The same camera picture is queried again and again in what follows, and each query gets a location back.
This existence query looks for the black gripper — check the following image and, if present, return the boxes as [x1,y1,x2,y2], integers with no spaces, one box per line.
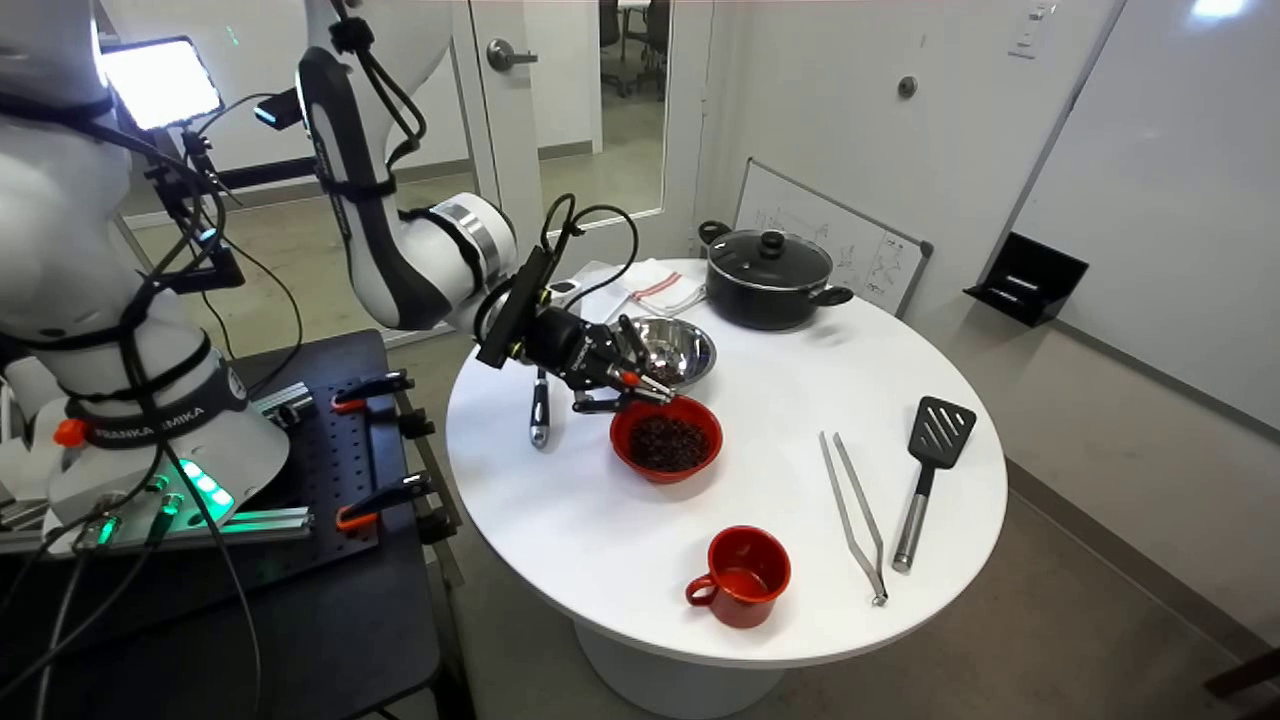
[535,310,680,408]

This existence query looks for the red cup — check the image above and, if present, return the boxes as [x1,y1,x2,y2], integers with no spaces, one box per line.
[685,524,797,632]

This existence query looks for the silver metal bowl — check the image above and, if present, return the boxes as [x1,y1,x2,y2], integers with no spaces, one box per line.
[618,315,721,391]

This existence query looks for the dark beans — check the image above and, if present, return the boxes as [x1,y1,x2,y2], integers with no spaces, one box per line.
[623,413,712,476]

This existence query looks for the red bowl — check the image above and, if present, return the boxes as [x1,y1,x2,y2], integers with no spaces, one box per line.
[608,391,728,490]

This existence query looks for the white cloth red stripes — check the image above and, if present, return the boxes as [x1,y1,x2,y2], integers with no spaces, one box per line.
[611,256,712,326]

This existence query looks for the black cooking pot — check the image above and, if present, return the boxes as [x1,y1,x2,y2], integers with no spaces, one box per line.
[695,217,857,338]

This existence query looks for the black pot lid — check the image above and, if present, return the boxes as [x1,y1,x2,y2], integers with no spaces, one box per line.
[705,223,835,295]

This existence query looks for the small framed whiteboard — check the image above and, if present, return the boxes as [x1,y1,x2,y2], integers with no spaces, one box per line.
[734,157,936,319]

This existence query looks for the orange black clamp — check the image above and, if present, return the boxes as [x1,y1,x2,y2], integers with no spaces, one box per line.
[333,472,438,539]
[330,367,418,418]

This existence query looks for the black slotted spatula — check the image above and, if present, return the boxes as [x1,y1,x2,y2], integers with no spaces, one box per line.
[889,391,982,578]

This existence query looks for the metal tongs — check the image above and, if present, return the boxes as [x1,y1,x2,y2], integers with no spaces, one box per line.
[815,429,892,612]

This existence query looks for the black robot cart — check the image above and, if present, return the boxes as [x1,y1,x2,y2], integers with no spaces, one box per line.
[0,330,465,720]

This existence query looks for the LED light panel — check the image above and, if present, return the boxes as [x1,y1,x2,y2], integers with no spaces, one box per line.
[94,35,224,136]

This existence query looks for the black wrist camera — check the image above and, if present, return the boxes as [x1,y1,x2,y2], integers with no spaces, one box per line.
[471,245,563,371]

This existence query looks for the white table pedestal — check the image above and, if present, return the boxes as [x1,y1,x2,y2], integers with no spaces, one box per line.
[577,636,794,720]

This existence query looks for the metal door handle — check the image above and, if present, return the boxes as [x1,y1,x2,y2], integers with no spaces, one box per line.
[485,35,542,75]

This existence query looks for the black wall holder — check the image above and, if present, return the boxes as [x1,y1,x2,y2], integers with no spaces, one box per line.
[966,232,1094,333]

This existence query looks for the aluminium rail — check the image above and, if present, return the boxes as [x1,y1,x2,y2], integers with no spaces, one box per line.
[80,502,320,554]

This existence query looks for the black stereo camera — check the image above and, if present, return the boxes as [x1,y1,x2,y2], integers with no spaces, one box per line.
[252,79,307,134]

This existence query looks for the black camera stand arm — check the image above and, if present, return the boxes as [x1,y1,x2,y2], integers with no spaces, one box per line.
[139,124,326,295]

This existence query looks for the white switch plate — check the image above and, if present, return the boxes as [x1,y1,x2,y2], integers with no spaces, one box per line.
[1008,4,1060,64]

